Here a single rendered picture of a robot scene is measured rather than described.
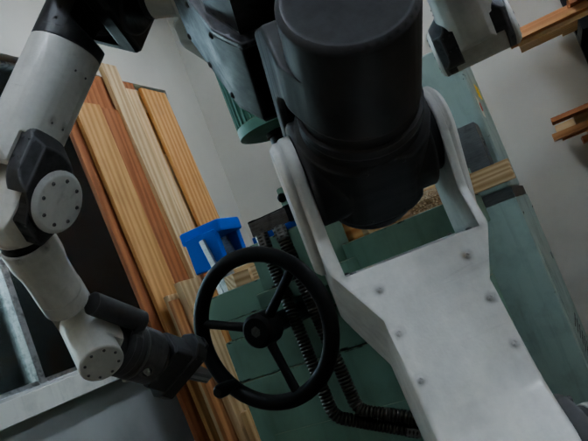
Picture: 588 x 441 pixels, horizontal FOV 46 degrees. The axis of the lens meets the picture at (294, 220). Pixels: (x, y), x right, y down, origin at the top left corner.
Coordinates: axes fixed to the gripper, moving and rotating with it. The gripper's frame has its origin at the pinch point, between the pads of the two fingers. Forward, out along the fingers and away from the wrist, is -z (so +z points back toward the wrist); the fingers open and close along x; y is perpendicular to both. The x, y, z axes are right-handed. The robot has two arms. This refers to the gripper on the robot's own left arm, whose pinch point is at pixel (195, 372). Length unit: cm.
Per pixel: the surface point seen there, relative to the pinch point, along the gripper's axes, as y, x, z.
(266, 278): 9.0, 18.0, -8.3
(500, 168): -1, 62, -28
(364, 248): 3.0, 33.8, -17.2
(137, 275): 135, -43, -85
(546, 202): 104, 94, -235
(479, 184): 1, 57, -29
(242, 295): 19.1, 9.4, -17.0
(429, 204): -2, 48, -17
